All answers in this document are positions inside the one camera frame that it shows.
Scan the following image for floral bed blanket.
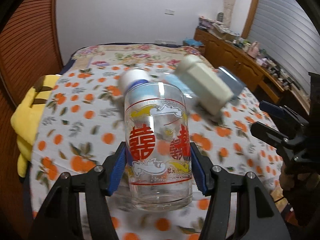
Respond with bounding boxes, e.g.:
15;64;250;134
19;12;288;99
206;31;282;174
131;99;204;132
65;43;212;70

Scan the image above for wooden sideboard cabinet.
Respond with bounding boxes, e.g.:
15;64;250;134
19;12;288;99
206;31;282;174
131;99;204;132
194;28;310;117

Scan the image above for white wall switch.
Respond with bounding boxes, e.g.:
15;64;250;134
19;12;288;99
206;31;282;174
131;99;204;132
165;9;175;16

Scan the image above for white wall socket strip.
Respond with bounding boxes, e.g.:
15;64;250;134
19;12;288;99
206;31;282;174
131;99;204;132
155;40;177;45

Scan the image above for grey window blind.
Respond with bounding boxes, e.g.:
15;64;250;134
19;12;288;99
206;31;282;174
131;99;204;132
248;0;319;93

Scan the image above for cardboard box with cloth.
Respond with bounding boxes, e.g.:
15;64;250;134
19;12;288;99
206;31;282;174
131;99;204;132
210;23;235;41

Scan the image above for clear glass red characters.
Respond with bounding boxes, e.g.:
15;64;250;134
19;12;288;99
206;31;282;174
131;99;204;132
124;82;193;211

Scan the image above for cream faceted mug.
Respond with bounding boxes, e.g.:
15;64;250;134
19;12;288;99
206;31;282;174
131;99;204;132
175;55;234;115

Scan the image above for yellow plush toy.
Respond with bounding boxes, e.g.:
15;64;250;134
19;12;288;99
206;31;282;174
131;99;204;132
10;74;60;178

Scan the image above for blue item box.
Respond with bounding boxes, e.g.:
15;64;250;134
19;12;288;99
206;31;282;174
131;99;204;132
183;38;204;51

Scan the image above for brown louvered wardrobe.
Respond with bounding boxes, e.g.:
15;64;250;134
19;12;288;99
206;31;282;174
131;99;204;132
1;0;63;239

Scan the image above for pink thermos jug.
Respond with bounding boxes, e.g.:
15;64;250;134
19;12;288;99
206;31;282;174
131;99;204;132
247;41;259;59

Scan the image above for blue translucent plastic cup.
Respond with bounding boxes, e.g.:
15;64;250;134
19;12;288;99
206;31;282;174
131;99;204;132
217;66;246;100

